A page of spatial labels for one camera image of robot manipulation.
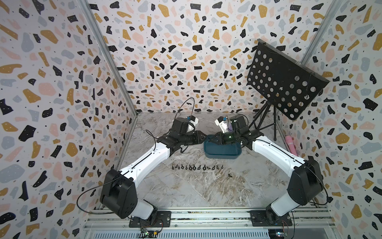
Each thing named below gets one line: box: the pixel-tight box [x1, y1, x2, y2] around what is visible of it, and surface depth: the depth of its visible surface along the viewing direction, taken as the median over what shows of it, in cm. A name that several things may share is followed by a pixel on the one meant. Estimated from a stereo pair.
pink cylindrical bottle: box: [285, 134, 298, 157], surface depth 107 cm
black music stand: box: [246, 38, 330, 141], surface depth 75 cm
